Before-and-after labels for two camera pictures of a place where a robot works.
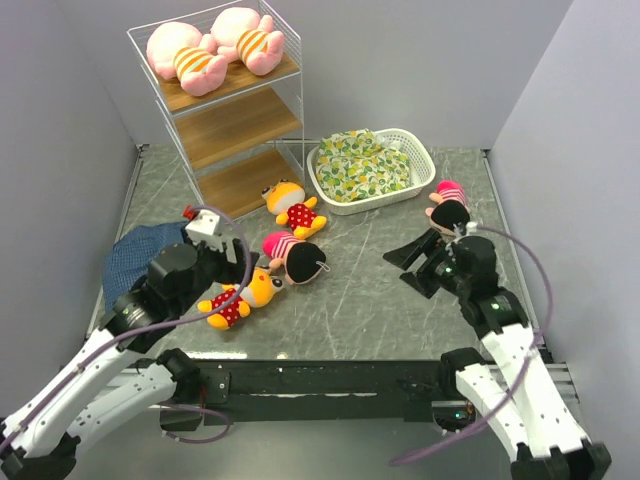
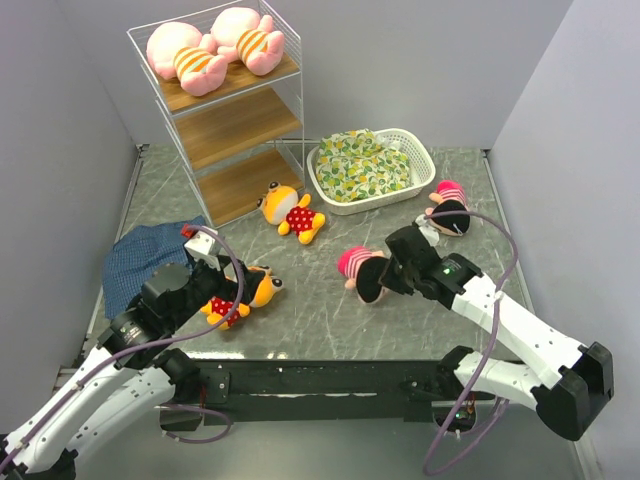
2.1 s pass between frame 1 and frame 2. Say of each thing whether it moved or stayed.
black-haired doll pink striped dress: moved
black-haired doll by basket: stayed
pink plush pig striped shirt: stayed
